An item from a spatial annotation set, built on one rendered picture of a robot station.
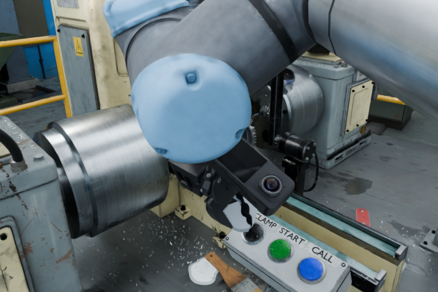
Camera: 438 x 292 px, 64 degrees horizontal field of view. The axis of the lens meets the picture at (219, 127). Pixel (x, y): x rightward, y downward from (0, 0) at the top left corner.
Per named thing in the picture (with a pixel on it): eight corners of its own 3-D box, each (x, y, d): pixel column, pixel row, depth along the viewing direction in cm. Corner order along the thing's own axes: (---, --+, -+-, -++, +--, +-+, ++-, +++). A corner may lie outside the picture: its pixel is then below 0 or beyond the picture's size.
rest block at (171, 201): (148, 210, 102) (145, 174, 98) (168, 200, 107) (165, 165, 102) (160, 219, 98) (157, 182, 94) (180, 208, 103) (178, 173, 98)
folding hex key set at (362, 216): (354, 212, 100) (356, 206, 99) (366, 214, 99) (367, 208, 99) (356, 231, 92) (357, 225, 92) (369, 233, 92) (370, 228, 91)
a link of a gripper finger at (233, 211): (226, 214, 55) (208, 176, 50) (254, 232, 51) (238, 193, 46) (213, 229, 54) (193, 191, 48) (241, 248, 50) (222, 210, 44)
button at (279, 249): (266, 257, 50) (264, 250, 49) (279, 241, 51) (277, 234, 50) (284, 268, 48) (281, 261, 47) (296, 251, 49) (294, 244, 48)
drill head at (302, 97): (211, 144, 117) (210, 70, 107) (285, 114, 143) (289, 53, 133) (270, 170, 100) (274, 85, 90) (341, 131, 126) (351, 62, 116)
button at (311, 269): (296, 276, 46) (294, 270, 45) (309, 259, 48) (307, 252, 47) (316, 290, 44) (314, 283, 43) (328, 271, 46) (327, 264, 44)
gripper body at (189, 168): (218, 155, 53) (189, 90, 45) (261, 176, 47) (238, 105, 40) (181, 190, 49) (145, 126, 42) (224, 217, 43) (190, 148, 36)
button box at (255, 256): (230, 257, 56) (220, 238, 53) (257, 224, 59) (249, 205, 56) (325, 327, 44) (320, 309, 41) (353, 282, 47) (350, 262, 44)
